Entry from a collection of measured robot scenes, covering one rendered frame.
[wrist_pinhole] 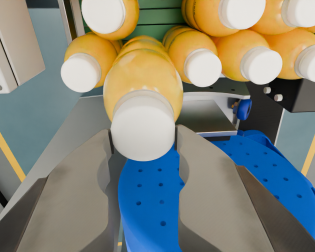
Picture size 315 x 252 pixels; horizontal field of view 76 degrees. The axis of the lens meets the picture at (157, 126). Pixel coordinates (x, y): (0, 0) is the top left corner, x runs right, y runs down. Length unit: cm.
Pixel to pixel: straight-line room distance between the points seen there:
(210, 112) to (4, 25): 32
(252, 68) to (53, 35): 127
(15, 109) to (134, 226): 151
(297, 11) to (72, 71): 24
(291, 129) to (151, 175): 170
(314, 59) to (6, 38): 34
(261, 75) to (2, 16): 29
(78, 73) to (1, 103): 150
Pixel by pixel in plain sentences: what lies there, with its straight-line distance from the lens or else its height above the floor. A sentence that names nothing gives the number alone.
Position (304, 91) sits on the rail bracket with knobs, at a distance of 44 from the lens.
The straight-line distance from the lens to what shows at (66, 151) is 93.
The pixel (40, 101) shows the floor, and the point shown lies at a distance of 160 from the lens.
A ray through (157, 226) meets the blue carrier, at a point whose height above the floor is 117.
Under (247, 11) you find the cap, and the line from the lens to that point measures 25.
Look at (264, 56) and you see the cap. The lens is 26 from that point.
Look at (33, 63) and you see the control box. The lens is 33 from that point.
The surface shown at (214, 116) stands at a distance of 38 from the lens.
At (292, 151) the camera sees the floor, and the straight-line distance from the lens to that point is 211.
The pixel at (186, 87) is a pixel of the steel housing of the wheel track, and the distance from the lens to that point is 45.
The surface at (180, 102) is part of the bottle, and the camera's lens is 15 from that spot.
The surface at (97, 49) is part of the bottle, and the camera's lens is 27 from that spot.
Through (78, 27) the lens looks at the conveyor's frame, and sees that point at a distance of 43.
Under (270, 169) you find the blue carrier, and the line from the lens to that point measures 37.
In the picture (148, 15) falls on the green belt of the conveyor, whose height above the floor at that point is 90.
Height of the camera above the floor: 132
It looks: 59 degrees down
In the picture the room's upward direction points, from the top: 173 degrees clockwise
